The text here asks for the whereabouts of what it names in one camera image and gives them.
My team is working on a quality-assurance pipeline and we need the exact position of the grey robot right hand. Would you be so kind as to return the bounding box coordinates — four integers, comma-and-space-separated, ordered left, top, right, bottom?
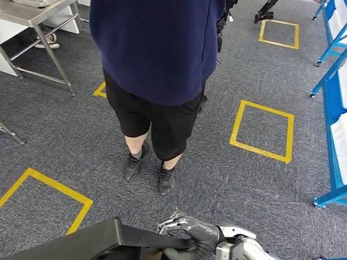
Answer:
157, 211, 221, 260

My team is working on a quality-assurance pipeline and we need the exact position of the black plastic panel part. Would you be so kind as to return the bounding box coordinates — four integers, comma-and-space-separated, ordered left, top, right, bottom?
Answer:
0, 217, 196, 260

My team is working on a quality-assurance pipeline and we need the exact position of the person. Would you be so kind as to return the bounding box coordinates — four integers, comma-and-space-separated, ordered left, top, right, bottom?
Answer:
89, 0, 226, 197

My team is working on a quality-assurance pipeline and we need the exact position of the black stand foot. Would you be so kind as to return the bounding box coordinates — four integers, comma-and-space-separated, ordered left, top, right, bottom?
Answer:
254, 0, 280, 24

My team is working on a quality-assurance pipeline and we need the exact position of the person's white shoe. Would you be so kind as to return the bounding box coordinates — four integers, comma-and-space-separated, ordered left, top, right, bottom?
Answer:
33, 31, 60, 50

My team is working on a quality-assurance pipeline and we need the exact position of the white cabinet panel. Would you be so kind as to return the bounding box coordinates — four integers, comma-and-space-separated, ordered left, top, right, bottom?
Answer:
43, 5, 81, 35
0, 19, 20, 78

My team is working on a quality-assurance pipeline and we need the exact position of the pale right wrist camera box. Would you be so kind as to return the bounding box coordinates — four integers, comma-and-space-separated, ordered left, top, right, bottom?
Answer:
215, 241, 245, 260

